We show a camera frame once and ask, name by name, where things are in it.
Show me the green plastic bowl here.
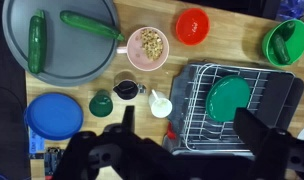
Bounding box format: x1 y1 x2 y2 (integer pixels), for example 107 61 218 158
261 18 304 67

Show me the dark green zucchini in bowl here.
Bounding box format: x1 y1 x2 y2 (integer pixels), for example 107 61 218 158
270 21 297 65

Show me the white plastic cup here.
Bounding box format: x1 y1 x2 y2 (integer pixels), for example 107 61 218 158
148 88 174 119

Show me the dark blue plate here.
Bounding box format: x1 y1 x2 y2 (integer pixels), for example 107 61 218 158
23 92 85 142

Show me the pile of nuts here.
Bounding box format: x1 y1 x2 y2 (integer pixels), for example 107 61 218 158
139 28 165 62

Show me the grey dish drying rack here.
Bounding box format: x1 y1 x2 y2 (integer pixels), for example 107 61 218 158
161 62 304 157

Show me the long green zucchini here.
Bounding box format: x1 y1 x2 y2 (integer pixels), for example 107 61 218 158
59 9 126 43
27 9 48 75

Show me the green plastic cup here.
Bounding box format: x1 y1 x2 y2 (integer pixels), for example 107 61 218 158
88 89 114 119

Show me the red colander bowl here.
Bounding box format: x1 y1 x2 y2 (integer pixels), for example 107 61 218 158
175 7 211 47

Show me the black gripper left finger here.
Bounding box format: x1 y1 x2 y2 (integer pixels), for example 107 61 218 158
121 105 137 134

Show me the blue plastic bag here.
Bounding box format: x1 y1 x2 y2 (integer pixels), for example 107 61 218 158
275 0 304 23

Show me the metal cup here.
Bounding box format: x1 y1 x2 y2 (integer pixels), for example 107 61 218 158
112 70 147 101

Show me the green plate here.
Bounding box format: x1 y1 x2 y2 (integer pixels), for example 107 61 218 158
205 74 252 123

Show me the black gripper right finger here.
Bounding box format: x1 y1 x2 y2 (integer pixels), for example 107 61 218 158
232 107 272 158

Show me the blue black clamp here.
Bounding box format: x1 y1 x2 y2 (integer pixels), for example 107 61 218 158
44 146 65 177

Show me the blue paper label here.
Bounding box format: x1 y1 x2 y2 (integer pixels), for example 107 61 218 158
28 127 46 155

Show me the pink bowl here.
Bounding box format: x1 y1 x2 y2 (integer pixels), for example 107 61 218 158
116 26 171 72

